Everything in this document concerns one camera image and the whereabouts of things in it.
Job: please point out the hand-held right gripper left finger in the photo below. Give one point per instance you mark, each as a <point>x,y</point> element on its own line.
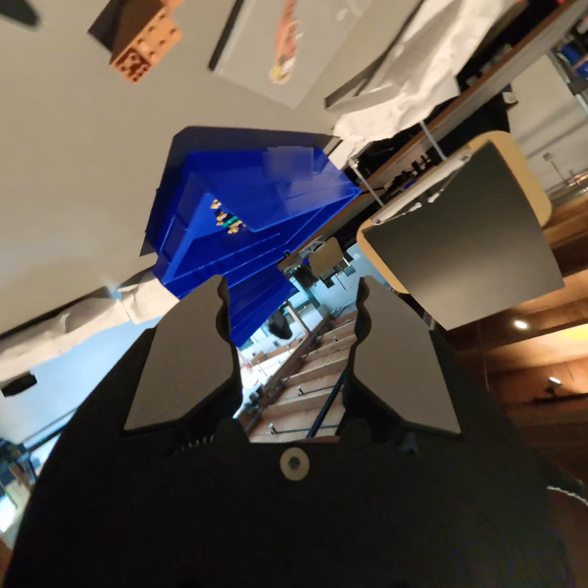
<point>183,367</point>

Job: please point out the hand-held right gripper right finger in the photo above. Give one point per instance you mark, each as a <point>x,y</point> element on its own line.
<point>404,367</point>

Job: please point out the brown angled toy brick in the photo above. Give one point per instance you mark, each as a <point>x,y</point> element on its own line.
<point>151,50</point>

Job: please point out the crumpled white paper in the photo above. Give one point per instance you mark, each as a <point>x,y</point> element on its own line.
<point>413,78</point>
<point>92,317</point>

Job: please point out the wooden staircase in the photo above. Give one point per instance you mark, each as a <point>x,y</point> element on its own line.
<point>298,390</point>

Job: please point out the stack of blue plastic bins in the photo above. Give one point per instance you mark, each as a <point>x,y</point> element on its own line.
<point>229,257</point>

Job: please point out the small pale chair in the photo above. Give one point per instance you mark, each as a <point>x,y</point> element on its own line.
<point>326,255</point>

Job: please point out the yellow-rimmed black board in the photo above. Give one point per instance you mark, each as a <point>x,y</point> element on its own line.
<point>459,239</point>

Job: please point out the small gold toy bricks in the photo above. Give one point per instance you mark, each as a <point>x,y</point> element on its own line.
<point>225,216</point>

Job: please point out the grey instruction booklet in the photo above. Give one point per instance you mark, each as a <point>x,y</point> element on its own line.
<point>257,59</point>

